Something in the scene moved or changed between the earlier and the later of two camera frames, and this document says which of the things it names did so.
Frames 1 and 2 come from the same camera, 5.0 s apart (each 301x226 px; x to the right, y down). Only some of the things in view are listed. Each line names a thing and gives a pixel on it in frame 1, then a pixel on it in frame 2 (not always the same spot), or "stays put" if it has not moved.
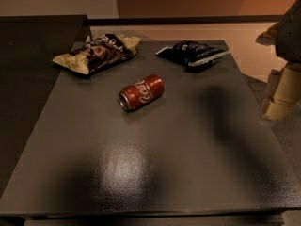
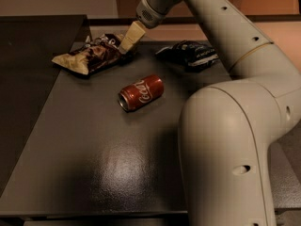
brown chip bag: x=98 y=52 stays put
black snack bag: x=195 y=56 stays put
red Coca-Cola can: x=139 y=93 stays put
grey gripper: x=291 y=37 to x=150 y=17
